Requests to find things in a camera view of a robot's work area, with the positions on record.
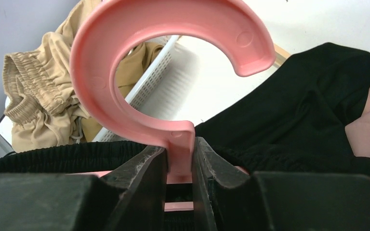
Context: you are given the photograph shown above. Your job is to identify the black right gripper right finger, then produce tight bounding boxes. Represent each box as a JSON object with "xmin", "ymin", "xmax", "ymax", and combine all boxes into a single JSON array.
[{"xmin": 192, "ymin": 137, "xmax": 370, "ymax": 231}]

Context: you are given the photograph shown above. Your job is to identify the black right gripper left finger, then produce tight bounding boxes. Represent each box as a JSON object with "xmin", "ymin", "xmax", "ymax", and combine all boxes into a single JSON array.
[{"xmin": 0, "ymin": 146, "xmax": 167, "ymax": 231}]

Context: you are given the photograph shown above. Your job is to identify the black shorts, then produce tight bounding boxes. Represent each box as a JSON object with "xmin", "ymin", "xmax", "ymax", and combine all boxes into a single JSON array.
[{"xmin": 0, "ymin": 42, "xmax": 370, "ymax": 231}]

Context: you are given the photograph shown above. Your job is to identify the beige shorts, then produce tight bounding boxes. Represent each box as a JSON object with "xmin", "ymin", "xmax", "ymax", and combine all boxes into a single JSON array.
[{"xmin": 2, "ymin": 0, "xmax": 103, "ymax": 154}]

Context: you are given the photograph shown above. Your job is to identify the brown shorts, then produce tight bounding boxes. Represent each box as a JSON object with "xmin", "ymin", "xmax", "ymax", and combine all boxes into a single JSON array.
[{"xmin": 81, "ymin": 42, "xmax": 164, "ymax": 142}]

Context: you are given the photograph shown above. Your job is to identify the thick pink plastic hanger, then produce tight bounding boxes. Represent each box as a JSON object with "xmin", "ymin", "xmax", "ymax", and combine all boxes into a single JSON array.
[{"xmin": 66, "ymin": 0, "xmax": 276, "ymax": 213}]

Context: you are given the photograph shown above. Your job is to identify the white plastic basket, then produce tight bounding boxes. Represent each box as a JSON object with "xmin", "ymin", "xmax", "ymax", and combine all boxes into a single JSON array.
[{"xmin": 4, "ymin": 34, "xmax": 183, "ymax": 142}]

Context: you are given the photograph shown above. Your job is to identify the wooden clothes rack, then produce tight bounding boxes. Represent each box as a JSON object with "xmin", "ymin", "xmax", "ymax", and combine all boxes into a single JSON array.
[{"xmin": 273, "ymin": 43, "xmax": 291, "ymax": 68}]

